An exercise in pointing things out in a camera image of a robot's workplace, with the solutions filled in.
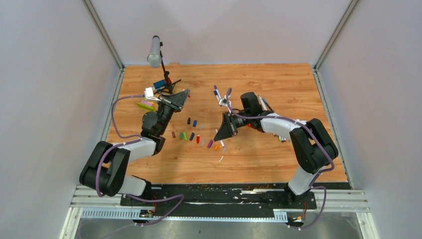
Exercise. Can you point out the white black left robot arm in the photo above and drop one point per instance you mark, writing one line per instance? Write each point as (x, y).
(105, 169)

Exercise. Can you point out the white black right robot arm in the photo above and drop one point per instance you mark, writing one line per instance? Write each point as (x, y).
(314, 148)

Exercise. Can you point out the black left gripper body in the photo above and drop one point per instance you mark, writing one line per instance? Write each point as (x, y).
(176, 106)

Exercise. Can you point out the green pink yellow block stack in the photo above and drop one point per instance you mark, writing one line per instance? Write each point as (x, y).
(150, 106)

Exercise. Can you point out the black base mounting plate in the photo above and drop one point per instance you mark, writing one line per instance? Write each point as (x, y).
(232, 200)

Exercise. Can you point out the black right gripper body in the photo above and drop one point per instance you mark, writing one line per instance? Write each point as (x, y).
(232, 127)

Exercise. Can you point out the blue red toy truck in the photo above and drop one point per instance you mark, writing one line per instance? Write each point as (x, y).
(163, 85)

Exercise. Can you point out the silver microphone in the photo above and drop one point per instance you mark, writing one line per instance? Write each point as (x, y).
(154, 58)

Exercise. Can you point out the dark blue pen cap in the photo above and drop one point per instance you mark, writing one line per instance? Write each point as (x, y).
(192, 136)

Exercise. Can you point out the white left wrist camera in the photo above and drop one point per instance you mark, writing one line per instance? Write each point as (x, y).
(149, 95)

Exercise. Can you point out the purple cap marker far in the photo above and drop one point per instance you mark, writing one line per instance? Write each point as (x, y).
(216, 92)

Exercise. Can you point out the purple pen cap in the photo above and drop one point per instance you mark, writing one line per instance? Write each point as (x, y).
(210, 143)

